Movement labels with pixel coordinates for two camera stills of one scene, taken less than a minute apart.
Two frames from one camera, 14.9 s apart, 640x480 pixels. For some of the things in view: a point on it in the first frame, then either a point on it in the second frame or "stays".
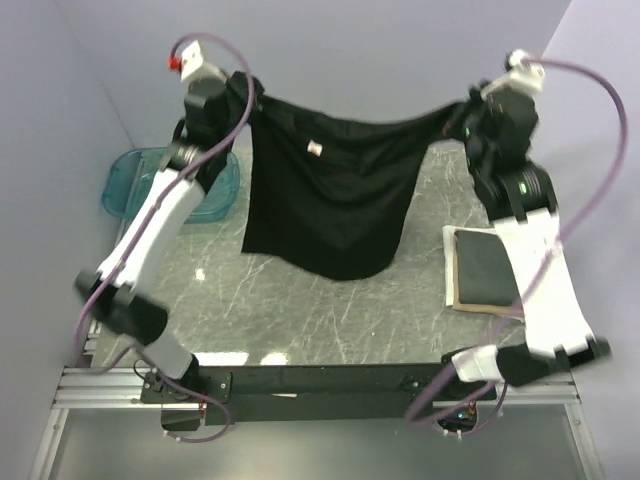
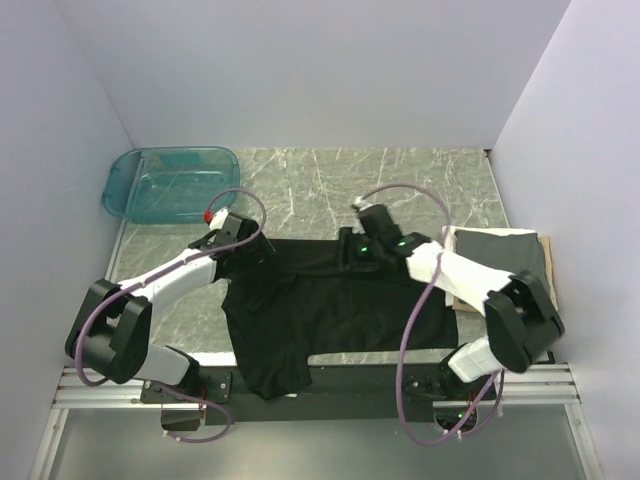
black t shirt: (331, 197) → (296, 296)
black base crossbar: (239, 395) stays
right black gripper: (475, 100) → (348, 240)
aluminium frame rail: (122, 388) stays
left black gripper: (238, 89) → (260, 247)
